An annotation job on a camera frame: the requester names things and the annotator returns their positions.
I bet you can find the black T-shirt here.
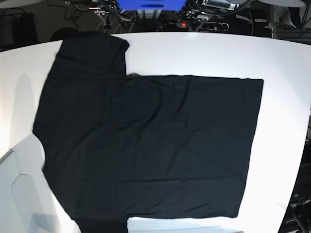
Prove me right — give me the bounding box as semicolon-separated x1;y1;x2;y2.
33;32;264;233

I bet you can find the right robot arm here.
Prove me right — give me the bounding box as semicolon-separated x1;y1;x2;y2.
65;0;137;30

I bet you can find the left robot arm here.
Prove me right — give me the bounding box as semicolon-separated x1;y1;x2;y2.
182;0;250;21

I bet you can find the black power strip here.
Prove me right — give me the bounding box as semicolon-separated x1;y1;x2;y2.
159;20;230;33

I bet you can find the blue plastic box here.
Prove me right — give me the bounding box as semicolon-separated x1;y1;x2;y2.
117;0;187;11

